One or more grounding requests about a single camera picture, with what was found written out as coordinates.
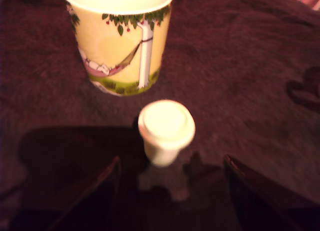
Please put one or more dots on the cream white coffee capsule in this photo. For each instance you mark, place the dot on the cream white coffee capsule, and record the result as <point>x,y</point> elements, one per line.
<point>165,131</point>

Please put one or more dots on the dark brown knitted cloth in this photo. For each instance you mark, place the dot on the dark brown knitted cloth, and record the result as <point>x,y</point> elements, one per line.
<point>237,66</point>

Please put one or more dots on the yellow hammock print mug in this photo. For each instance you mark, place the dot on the yellow hammock print mug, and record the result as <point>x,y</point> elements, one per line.
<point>117,53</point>

